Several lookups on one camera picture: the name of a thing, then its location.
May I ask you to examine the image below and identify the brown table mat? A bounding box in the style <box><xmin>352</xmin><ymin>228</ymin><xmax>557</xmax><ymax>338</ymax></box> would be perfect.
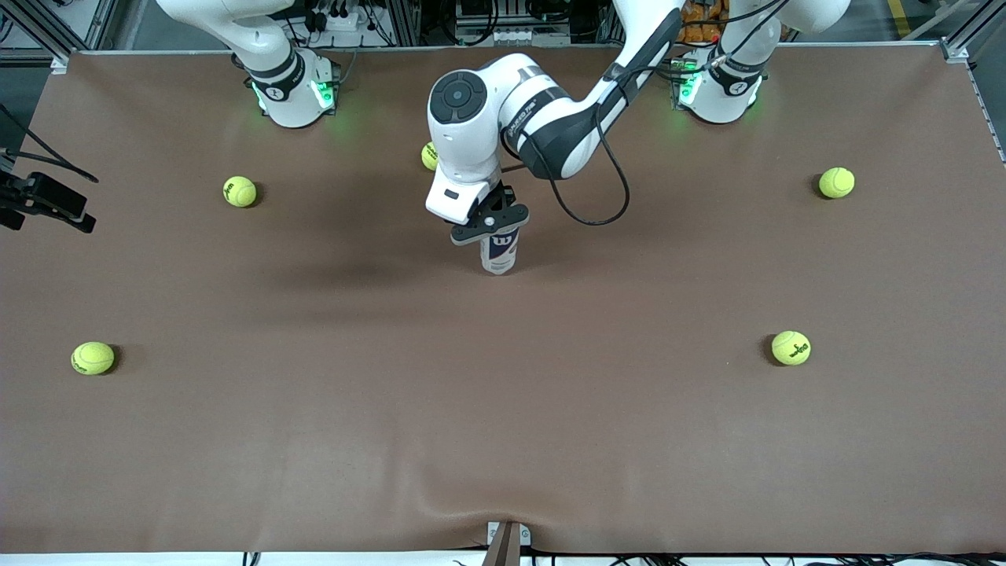
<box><xmin>0</xmin><ymin>43</ymin><xmax>1006</xmax><ymax>556</ymax></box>

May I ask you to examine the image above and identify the grey table edge bracket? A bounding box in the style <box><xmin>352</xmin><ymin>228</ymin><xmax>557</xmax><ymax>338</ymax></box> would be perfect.
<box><xmin>481</xmin><ymin>521</ymin><xmax>532</xmax><ymax>566</ymax></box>

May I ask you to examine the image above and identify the white power strip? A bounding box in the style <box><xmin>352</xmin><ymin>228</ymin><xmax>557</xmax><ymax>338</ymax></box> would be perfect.
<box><xmin>313</xmin><ymin>0</ymin><xmax>372</xmax><ymax>34</ymax></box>

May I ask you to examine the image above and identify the white terminal block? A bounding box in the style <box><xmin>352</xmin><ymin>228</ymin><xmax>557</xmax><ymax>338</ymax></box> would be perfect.
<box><xmin>489</xmin><ymin>28</ymin><xmax>572</xmax><ymax>46</ymax></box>

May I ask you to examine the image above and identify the white blue tennis ball can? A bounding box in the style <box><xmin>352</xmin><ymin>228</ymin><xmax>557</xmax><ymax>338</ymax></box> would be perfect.
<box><xmin>479</xmin><ymin>226</ymin><xmax>522</xmax><ymax>276</ymax></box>

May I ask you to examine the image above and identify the aluminium frame post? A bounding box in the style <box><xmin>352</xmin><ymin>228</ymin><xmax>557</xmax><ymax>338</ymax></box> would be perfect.
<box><xmin>595</xmin><ymin>0</ymin><xmax>626</xmax><ymax>44</ymax></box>
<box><xmin>387</xmin><ymin>0</ymin><xmax>423</xmax><ymax>46</ymax></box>

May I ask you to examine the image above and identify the yellow Wilson 3 tennis ball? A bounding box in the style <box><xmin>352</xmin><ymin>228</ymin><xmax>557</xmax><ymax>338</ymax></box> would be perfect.
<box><xmin>771</xmin><ymin>331</ymin><xmax>812</xmax><ymax>366</ymax></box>

